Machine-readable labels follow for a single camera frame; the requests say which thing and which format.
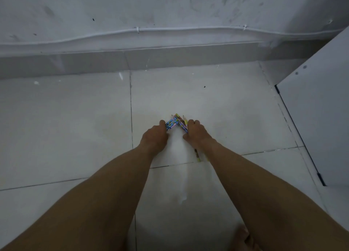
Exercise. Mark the person's right hand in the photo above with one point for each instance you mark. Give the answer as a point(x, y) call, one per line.
point(199, 136)

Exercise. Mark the person's left hand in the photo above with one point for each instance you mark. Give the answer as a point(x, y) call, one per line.
point(152, 139)

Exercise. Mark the pile of colourful pencils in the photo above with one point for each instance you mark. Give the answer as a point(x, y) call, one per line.
point(174, 121)

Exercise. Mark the person's left forearm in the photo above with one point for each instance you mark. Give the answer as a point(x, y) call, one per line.
point(81, 204)

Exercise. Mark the person's right forearm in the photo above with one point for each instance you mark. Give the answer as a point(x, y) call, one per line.
point(272, 204)

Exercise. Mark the white desk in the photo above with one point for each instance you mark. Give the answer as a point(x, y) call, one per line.
point(321, 117)

